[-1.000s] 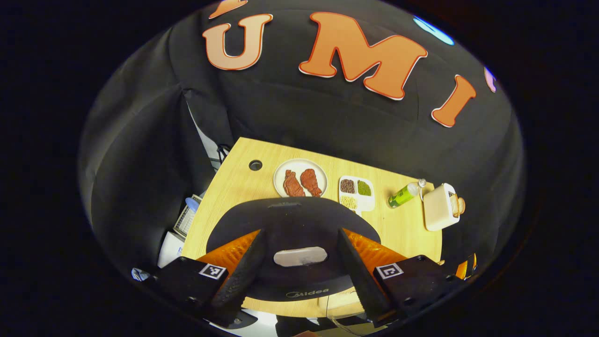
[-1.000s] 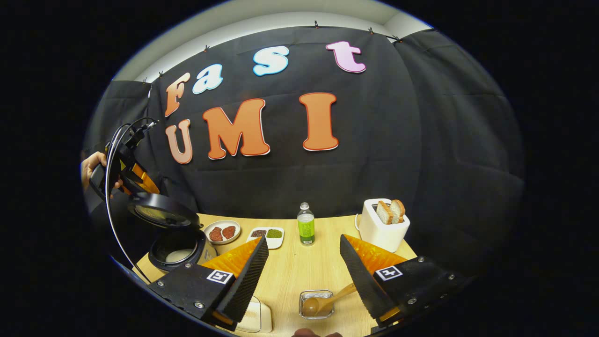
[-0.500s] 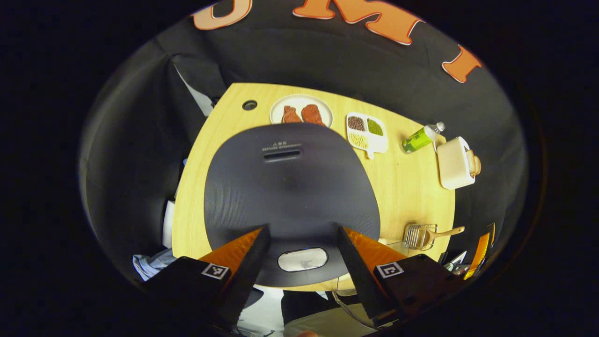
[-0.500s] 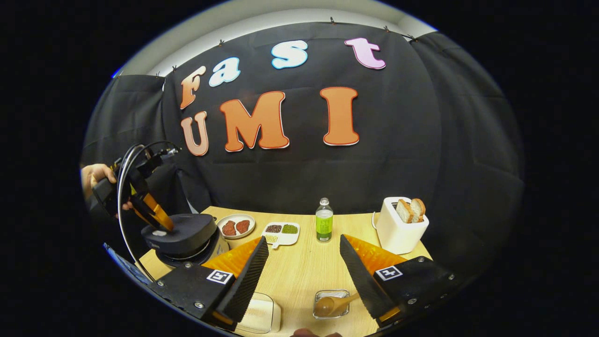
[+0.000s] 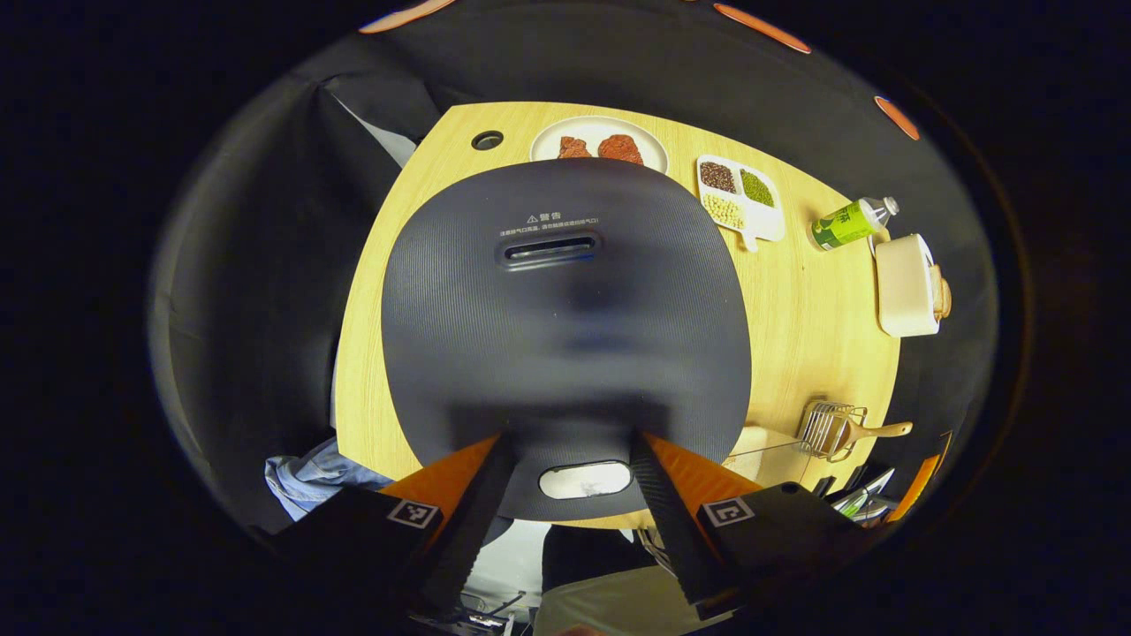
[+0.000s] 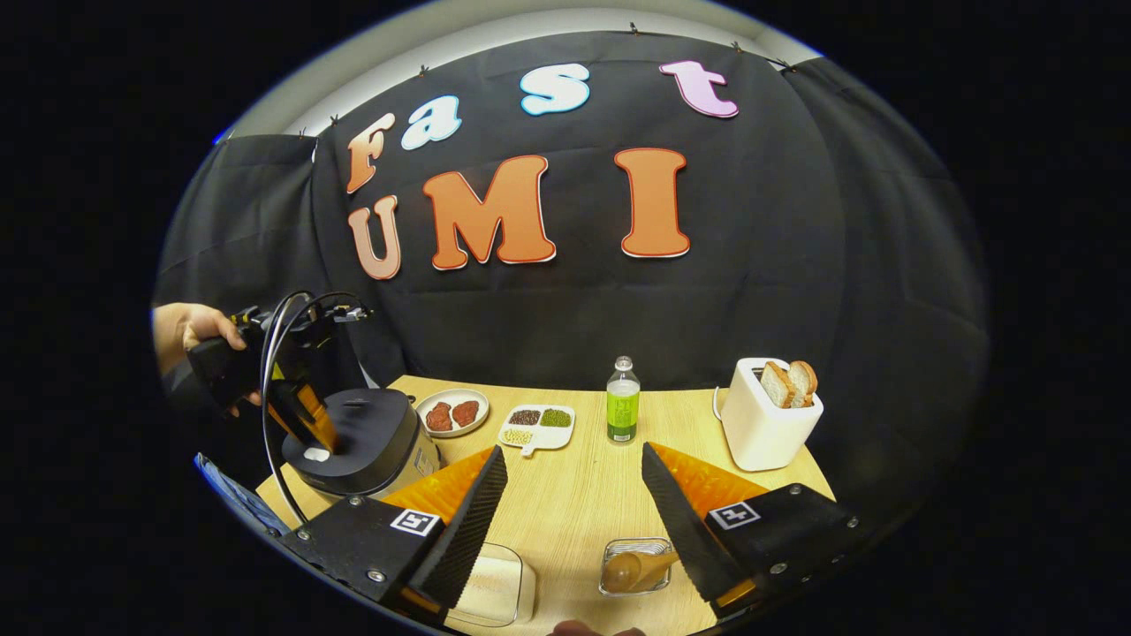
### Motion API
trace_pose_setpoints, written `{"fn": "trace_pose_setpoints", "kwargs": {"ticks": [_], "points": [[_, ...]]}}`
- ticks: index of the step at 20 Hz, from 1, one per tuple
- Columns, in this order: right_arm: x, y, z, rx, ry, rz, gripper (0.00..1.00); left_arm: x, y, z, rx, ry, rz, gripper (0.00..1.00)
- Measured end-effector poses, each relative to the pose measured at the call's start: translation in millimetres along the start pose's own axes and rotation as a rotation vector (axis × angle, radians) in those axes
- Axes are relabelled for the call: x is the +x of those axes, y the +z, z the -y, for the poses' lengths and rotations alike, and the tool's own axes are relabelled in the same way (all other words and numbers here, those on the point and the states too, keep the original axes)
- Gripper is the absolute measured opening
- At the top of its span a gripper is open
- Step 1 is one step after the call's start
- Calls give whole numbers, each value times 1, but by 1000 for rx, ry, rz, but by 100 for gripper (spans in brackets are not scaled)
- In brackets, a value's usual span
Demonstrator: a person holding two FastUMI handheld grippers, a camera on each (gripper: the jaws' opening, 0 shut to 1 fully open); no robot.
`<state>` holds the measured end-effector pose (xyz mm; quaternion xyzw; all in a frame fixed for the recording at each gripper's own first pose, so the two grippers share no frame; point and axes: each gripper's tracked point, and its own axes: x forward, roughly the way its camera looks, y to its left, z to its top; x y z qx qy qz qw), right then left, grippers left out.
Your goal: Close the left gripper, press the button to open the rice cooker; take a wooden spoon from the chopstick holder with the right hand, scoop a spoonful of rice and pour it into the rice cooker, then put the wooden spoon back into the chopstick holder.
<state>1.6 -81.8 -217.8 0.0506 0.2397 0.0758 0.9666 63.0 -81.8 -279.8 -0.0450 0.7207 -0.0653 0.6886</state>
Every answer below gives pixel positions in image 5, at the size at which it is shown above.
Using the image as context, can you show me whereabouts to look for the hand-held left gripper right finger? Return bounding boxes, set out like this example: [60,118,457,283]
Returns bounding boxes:
[629,431,871,619]

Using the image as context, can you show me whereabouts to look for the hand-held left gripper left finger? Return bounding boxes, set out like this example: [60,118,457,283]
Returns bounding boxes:
[265,433,518,619]

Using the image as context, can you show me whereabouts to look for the black rice cooker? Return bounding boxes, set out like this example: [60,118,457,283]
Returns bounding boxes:
[382,159,754,522]

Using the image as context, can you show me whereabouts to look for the light blue shirt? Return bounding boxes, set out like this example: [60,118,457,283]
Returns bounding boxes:
[265,439,394,522]

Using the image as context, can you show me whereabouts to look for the white toaster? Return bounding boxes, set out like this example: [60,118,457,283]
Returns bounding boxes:
[875,233,942,338]

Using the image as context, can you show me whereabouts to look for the green label plastic bottle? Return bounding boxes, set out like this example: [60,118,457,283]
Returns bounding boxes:
[811,196,900,252]

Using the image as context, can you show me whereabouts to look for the black backdrop cloth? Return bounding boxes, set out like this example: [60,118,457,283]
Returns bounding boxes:
[146,0,999,531]

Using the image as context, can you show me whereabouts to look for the white divided bean dish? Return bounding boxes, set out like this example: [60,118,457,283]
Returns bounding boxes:
[696,155,787,253]

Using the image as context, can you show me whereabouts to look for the round plate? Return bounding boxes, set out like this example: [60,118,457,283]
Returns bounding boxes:
[530,116,670,175]

